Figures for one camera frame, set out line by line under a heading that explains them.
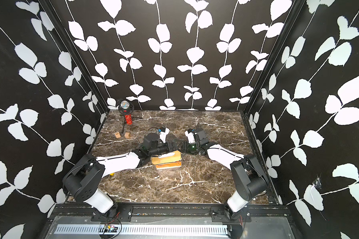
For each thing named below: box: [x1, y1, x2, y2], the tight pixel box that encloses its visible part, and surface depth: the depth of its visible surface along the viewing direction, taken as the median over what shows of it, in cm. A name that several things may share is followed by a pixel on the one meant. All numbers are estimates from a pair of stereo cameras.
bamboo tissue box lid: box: [151, 150, 182, 165], surface depth 85 cm
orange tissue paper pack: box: [155, 160, 182, 170], surface depth 88 cm
